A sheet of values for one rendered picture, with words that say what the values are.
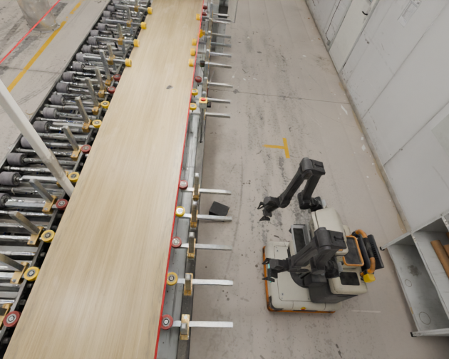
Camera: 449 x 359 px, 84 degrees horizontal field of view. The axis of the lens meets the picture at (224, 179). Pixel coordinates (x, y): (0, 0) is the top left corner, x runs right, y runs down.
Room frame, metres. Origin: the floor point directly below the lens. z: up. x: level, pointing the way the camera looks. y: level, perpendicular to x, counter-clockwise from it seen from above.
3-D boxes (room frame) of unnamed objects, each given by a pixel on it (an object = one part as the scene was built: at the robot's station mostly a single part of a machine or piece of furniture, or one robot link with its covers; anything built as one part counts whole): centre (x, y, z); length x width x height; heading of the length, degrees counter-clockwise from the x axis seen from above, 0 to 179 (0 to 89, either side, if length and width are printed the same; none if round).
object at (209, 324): (0.17, -0.02, 0.80); 0.43 x 0.03 x 0.04; 99
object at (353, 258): (0.83, -1.04, 0.87); 0.23 x 0.15 x 0.11; 9
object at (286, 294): (0.82, -0.92, 0.16); 0.67 x 0.64 x 0.25; 99
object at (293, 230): (0.77, -0.64, 0.99); 0.28 x 0.16 x 0.22; 9
